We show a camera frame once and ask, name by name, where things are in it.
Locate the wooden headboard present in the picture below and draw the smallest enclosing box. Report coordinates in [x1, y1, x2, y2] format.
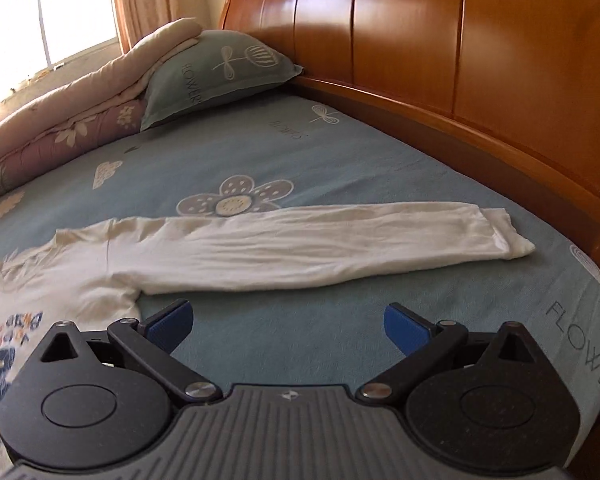
[217, 0, 600, 480]

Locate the bright window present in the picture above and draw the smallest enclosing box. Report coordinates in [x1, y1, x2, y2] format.
[0, 0, 122, 111]

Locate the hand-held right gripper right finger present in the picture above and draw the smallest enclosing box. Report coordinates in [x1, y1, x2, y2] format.
[356, 302, 541, 404]

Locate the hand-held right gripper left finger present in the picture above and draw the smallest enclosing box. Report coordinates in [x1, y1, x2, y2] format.
[40, 299, 222, 404]

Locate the pink patterned curtain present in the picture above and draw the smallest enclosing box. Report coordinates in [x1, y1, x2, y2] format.
[107, 0, 181, 56]

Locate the folded pink floral quilt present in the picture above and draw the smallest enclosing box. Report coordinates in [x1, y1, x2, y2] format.
[0, 17, 203, 211]

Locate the white printed sweatshirt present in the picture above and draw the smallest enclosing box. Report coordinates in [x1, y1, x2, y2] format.
[0, 201, 537, 441]

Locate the teal flower print pillow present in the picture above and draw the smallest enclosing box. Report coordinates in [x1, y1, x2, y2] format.
[139, 29, 305, 132]

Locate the blue floral bed sheet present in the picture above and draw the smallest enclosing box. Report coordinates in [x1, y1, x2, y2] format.
[0, 87, 600, 461]

